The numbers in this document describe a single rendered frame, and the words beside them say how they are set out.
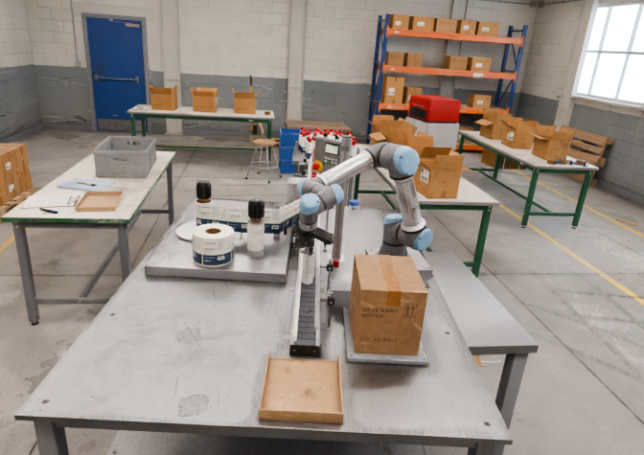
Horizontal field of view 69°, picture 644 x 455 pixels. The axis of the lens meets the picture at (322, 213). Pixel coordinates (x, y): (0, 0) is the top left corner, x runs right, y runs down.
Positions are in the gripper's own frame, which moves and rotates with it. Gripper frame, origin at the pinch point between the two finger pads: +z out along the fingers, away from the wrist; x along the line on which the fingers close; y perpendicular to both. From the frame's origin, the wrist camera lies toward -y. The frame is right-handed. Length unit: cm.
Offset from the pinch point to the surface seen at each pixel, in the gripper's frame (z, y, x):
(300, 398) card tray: -11, 0, 65
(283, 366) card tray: -3, 7, 52
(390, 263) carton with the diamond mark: -13.1, -31.7, 11.3
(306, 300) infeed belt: 12.1, 0.9, 16.1
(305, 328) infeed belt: 1.6, 0.3, 34.2
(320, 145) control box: -6, 0, -64
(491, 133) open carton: 263, -243, -417
